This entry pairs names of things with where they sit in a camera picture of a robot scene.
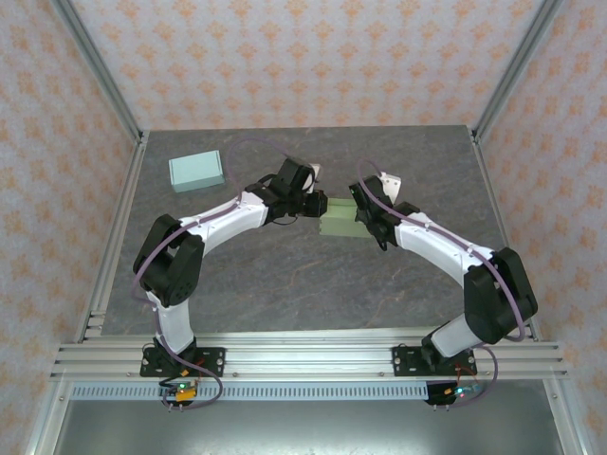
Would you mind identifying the pale green paper box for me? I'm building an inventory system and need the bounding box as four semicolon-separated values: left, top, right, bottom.
318;197;371;238

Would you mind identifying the light blue paper box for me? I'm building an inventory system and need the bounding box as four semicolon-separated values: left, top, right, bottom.
169;150;225;194

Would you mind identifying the grey metal panel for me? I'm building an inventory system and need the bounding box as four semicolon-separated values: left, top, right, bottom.
51;400;561;455

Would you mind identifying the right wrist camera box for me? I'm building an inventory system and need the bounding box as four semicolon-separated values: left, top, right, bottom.
377;173;403;201

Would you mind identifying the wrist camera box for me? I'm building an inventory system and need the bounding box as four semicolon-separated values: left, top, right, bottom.
377;173;403;201
303;162;323;191

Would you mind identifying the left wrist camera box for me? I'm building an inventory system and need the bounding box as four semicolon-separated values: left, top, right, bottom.
303;162;323;191

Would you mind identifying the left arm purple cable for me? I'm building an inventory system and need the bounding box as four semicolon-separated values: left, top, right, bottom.
132;137;307;409

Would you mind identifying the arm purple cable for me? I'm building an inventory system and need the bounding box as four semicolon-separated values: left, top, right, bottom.
132;137;307;409
356;158;528;409

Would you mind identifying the aluminium table side rail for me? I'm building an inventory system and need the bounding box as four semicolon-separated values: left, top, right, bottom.
75;130;151;342
469;126;543;343

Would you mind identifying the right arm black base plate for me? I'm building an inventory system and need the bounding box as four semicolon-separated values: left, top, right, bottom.
392;345;478;378

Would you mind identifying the aluminium mounting rail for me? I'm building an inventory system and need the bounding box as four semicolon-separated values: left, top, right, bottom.
49;331;569;381

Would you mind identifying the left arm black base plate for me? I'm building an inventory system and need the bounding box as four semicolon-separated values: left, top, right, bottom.
139;347;227;378

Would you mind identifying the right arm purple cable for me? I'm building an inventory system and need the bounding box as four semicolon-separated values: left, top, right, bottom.
356;158;528;409

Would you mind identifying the slotted grey cable duct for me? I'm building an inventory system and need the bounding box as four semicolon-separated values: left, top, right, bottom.
69;382;481;402

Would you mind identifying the aluminium frame post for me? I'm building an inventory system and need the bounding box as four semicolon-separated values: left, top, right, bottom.
471;0;568;143
49;0;146;143

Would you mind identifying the aluminium frame leg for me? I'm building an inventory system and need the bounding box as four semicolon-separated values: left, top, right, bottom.
543;378;585;455
23;378;72;455

